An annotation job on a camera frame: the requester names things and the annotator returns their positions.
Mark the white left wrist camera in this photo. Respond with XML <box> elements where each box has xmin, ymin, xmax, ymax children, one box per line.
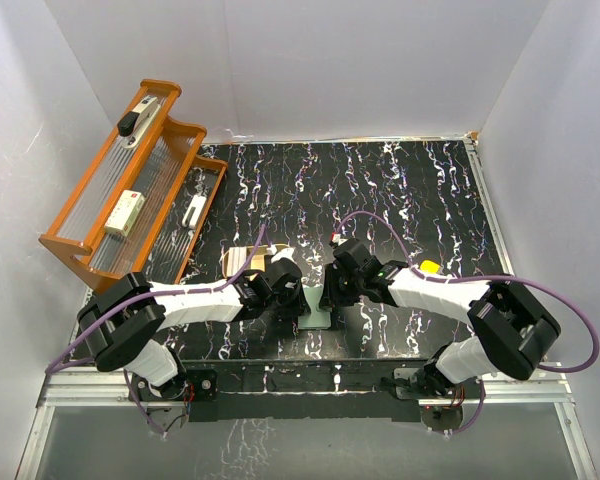
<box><xmin>270</xmin><ymin>247</ymin><xmax>295</xmax><ymax>265</ymax></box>

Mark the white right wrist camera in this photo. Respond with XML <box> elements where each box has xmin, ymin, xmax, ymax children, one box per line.
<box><xmin>329</xmin><ymin>232</ymin><xmax>348</xmax><ymax>248</ymax></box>

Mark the white small clip object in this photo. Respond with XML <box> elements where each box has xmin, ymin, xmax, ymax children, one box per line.
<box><xmin>181</xmin><ymin>195</ymin><xmax>207</xmax><ymax>230</ymax></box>

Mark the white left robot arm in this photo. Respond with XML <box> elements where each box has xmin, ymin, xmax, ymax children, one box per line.
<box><xmin>77</xmin><ymin>258</ymin><xmax>311</xmax><ymax>400</ymax></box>

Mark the white card stack in tray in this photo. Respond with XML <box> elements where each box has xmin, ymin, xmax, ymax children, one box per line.
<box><xmin>222</xmin><ymin>247</ymin><xmax>251</xmax><ymax>278</ymax></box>

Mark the white small cardboard box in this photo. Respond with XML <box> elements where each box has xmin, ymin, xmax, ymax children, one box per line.
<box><xmin>104</xmin><ymin>190</ymin><xmax>146</xmax><ymax>237</ymax></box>

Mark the mint green card holder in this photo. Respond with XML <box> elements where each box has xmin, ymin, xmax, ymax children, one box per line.
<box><xmin>298</xmin><ymin>287</ymin><xmax>331</xmax><ymax>330</ymax></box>

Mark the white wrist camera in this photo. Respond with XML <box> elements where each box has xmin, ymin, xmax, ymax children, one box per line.
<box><xmin>270</xmin><ymin>247</ymin><xmax>295</xmax><ymax>265</ymax></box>
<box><xmin>329</xmin><ymin>232</ymin><xmax>348</xmax><ymax>248</ymax></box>

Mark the tan oval wooden tray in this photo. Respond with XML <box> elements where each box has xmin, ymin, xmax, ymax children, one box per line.
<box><xmin>220</xmin><ymin>243</ymin><xmax>291</xmax><ymax>279</ymax></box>

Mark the yellow eraser block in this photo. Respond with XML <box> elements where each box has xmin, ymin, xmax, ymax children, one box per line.
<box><xmin>419</xmin><ymin>260</ymin><xmax>442</xmax><ymax>275</ymax></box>

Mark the black and white stapler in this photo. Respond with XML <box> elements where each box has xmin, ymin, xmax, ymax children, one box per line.
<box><xmin>116</xmin><ymin>95</ymin><xmax>161</xmax><ymax>150</ymax></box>

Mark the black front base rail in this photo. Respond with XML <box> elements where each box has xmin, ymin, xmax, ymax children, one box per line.
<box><xmin>131</xmin><ymin>359</ymin><xmax>481</xmax><ymax>428</ymax></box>

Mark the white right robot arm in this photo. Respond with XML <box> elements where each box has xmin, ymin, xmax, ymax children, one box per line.
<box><xmin>320</xmin><ymin>238</ymin><xmax>561</xmax><ymax>397</ymax></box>

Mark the orange wooden shelf rack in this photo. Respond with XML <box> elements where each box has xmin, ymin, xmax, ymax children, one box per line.
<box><xmin>39</xmin><ymin>79</ymin><xmax>228</xmax><ymax>292</ymax></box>

